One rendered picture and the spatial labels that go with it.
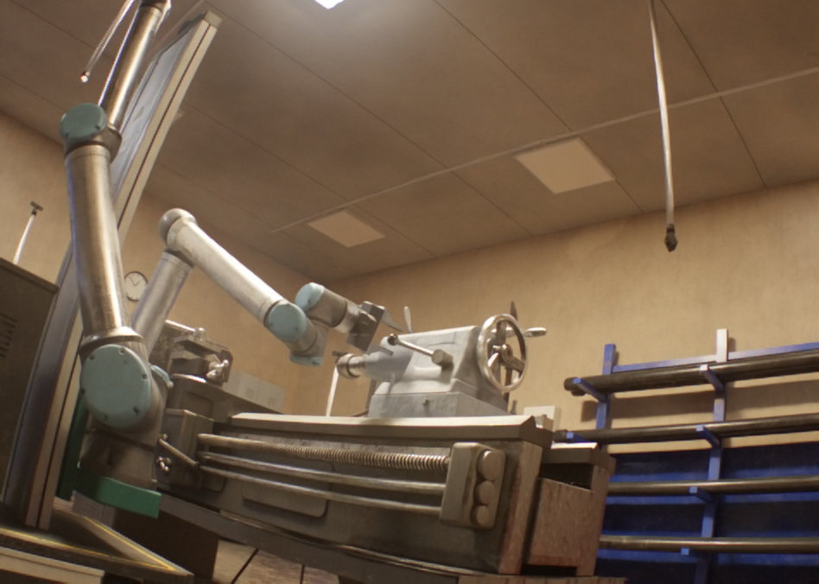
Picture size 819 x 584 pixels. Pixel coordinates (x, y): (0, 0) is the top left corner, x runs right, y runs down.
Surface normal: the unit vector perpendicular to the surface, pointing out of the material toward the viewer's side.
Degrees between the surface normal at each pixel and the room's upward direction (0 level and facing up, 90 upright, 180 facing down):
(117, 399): 94
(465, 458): 90
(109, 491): 90
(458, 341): 81
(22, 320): 90
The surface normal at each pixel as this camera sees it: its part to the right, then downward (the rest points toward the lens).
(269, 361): 0.72, -0.13
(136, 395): 0.29, -0.23
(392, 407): -0.68, -0.38
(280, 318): -0.11, -0.35
